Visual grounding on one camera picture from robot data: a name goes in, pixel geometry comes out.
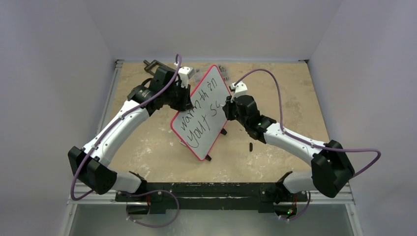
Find red framed whiteboard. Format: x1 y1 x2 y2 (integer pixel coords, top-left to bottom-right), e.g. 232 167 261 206
170 65 231 161

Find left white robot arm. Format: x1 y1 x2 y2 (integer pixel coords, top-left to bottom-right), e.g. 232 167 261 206
68 67 195 201

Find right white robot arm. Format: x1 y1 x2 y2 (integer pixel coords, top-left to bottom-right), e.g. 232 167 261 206
222 95 355 200

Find clear plastic parts box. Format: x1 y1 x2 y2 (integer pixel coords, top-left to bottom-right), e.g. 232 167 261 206
193 64 232 86

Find black metal clamp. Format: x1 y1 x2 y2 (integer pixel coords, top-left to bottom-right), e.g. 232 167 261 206
143 59 168 75

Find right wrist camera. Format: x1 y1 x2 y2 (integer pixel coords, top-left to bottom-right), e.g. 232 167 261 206
229 81 248 103

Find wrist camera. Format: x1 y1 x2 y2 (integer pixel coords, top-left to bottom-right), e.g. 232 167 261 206
174 63 195 88
229 81 248 103

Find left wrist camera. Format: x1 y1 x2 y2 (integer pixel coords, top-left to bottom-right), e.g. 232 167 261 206
174 63 195 88

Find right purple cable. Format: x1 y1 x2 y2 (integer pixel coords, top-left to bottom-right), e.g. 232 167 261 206
233 68 382 179

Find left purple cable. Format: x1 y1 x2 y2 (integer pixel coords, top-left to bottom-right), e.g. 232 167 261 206
70 54 182 201

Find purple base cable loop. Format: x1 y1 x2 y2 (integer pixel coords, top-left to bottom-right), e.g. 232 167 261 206
126 189 180 228

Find aluminium frame rail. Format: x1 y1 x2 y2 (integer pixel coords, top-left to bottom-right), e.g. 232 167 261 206
69 59 125 201

